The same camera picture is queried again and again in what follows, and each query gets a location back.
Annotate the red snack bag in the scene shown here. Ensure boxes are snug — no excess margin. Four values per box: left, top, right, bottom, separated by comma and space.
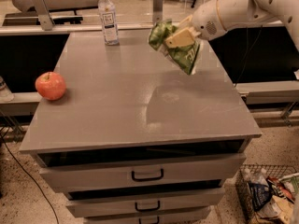
266, 176, 294, 203

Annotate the dark blue snack bag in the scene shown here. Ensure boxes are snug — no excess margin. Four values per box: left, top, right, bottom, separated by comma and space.
249, 175, 272, 211

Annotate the red apple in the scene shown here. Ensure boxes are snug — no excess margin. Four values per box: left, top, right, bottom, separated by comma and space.
35, 72, 66, 101

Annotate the grey drawer cabinet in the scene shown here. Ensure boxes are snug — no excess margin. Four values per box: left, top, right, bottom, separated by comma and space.
19, 27, 263, 224

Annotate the middle grey drawer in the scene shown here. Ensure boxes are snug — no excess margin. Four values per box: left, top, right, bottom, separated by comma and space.
66, 188, 224, 218

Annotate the bottom grey drawer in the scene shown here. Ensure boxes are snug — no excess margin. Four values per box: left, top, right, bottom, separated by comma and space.
84, 206, 210, 224

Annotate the black floor cable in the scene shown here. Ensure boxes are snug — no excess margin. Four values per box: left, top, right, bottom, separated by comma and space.
0, 133, 60, 224

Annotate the cream snack bag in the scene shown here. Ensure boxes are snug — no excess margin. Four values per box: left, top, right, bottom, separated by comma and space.
258, 196, 293, 224

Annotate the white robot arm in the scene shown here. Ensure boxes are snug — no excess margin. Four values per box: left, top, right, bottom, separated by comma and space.
165, 0, 299, 49

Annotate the green jalapeno chip bag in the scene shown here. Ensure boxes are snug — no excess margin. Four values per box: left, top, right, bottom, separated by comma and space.
148, 20, 200, 75

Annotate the grey drawer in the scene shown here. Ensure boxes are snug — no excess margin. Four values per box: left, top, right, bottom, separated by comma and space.
40, 153, 246, 193
66, 188, 224, 218
84, 206, 210, 224

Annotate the top grey drawer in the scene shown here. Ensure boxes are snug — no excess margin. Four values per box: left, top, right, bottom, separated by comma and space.
40, 153, 246, 193

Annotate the clear plastic water bottle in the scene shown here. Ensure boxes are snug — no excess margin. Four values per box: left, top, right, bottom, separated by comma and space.
98, 0, 119, 46

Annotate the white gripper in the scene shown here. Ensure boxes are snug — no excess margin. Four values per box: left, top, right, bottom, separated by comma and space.
165, 0, 225, 49

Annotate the wire mesh basket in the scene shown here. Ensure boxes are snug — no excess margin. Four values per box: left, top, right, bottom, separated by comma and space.
235, 164, 296, 224

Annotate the metal railing frame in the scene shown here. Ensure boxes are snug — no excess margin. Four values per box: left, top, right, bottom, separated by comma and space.
0, 0, 299, 37

